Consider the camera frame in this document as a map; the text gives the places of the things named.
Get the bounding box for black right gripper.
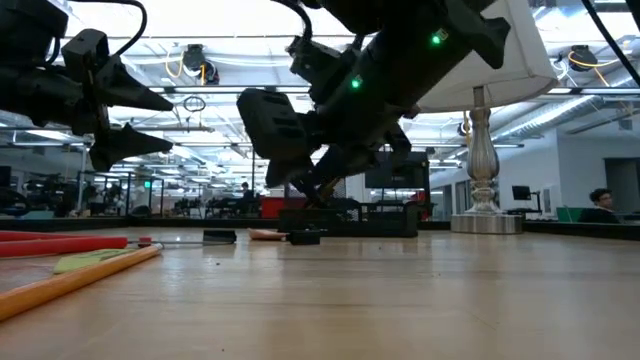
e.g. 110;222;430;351
263;36;427;207

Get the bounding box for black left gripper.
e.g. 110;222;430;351
0;28;175;174

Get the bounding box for pink sticky note pad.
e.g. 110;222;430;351
247;228;290;242

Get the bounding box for red-handled scissors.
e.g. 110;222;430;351
0;229;206;260

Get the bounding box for yellow-green highlighter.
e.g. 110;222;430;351
53;248;134;275

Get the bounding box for black mesh desk organizer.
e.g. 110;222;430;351
277;179;420;239

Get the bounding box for red cabinet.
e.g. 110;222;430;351
259;196;307;220

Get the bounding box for large black monitor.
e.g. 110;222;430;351
363;152;431;190

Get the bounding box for white shade table lamp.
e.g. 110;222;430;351
417;0;560;235

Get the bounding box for green board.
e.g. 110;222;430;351
555;206;584;225

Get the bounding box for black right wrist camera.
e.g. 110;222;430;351
236;88;312;162

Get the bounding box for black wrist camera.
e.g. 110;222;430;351
0;0;70;57
236;88;312;162

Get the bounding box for black ceiling cable reel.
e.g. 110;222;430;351
567;43;600;67
180;43;221;86

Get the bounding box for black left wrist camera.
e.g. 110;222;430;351
0;0;70;57

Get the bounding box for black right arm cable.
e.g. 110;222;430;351
579;0;640;87

